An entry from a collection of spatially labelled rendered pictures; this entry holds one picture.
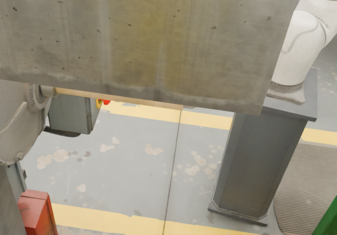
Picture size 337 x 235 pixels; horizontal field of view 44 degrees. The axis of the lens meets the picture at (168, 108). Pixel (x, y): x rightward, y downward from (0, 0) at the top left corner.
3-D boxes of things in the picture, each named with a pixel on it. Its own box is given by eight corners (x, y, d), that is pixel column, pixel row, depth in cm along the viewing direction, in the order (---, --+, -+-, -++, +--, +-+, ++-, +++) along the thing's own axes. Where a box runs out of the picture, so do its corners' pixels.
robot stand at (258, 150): (217, 164, 209) (245, 53, 161) (271, 179, 206) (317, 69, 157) (207, 210, 190) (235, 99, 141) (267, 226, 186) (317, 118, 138)
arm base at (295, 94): (246, 61, 157) (249, 48, 153) (305, 74, 154) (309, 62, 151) (239, 91, 144) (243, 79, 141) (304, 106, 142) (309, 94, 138)
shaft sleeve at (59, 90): (63, 74, 61) (59, 95, 60) (58, 67, 58) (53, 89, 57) (185, 91, 60) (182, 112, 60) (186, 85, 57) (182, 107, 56)
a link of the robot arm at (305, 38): (251, 72, 144) (267, 17, 128) (275, 49, 154) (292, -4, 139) (294, 93, 137) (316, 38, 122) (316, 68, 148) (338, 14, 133)
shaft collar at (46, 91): (52, 69, 62) (46, 99, 61) (43, 59, 57) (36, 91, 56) (65, 71, 62) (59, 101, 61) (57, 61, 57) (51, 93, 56)
